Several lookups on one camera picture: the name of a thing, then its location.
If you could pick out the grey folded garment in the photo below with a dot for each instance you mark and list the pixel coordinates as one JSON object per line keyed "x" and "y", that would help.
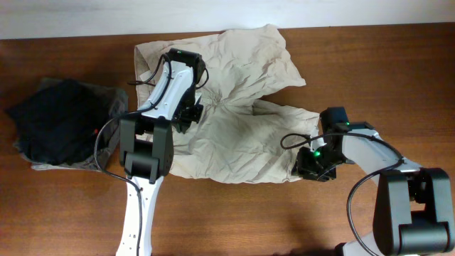
{"x": 107, "y": 137}

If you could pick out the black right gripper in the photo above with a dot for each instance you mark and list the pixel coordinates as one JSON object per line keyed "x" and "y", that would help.
{"x": 303, "y": 170}

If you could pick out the beige shorts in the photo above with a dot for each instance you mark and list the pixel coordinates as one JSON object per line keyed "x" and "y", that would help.
{"x": 237, "y": 139}

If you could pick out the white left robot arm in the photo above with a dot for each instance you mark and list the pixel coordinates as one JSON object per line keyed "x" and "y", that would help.
{"x": 146, "y": 142}

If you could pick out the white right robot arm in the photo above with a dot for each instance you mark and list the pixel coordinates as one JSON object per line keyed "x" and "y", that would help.
{"x": 413, "y": 213}

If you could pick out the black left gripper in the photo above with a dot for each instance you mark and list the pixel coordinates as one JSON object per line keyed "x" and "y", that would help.
{"x": 185, "y": 119}

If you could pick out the black folded garment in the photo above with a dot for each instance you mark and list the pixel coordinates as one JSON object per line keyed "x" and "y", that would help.
{"x": 59, "y": 124}

